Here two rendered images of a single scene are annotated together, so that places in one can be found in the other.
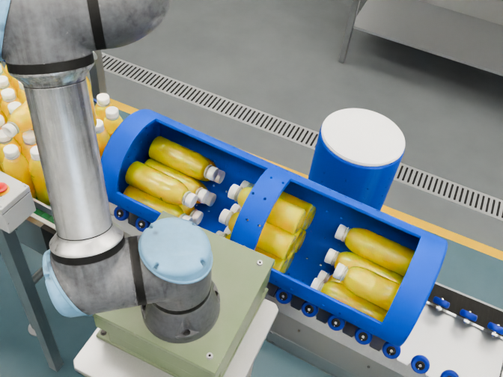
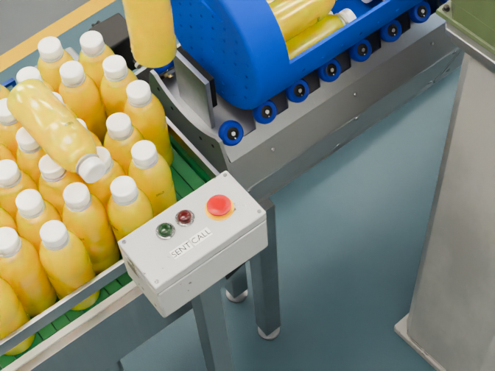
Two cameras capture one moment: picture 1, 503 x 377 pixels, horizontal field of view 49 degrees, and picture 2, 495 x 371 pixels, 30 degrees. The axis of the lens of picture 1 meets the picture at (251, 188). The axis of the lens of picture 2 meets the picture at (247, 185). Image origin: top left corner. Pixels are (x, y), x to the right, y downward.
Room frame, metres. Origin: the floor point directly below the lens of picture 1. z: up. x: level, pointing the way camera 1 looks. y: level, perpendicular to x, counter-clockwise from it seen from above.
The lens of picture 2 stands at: (0.45, 1.23, 2.25)
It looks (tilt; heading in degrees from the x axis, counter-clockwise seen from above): 56 degrees down; 304
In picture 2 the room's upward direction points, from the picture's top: 5 degrees counter-clockwise
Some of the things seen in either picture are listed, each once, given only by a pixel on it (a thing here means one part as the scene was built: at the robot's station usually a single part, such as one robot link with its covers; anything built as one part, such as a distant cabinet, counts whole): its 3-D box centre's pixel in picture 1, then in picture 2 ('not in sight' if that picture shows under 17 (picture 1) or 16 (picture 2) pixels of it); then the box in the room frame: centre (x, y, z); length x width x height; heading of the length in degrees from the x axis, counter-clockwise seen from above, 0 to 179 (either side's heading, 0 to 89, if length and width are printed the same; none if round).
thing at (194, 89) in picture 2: not in sight; (197, 87); (1.11, 0.39, 0.99); 0.10 x 0.02 x 0.12; 158
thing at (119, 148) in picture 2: not in sight; (128, 160); (1.13, 0.58, 0.99); 0.07 x 0.07 x 0.19
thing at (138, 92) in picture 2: not in sight; (138, 91); (1.14, 0.51, 1.09); 0.04 x 0.04 x 0.02
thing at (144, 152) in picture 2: (37, 152); (144, 152); (1.06, 0.61, 1.09); 0.04 x 0.04 x 0.02
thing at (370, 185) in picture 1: (335, 221); not in sight; (1.39, -0.34, 0.59); 0.28 x 0.28 x 0.88
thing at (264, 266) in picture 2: not in sight; (264, 274); (1.02, 0.35, 0.31); 0.06 x 0.06 x 0.63; 68
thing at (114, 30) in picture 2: not in sight; (118, 50); (1.31, 0.35, 0.95); 0.10 x 0.07 x 0.10; 158
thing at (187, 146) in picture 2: not in sight; (162, 118); (1.14, 0.46, 0.96); 0.40 x 0.01 x 0.03; 158
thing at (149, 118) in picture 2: not in sight; (146, 129); (1.14, 0.51, 0.99); 0.07 x 0.07 x 0.19
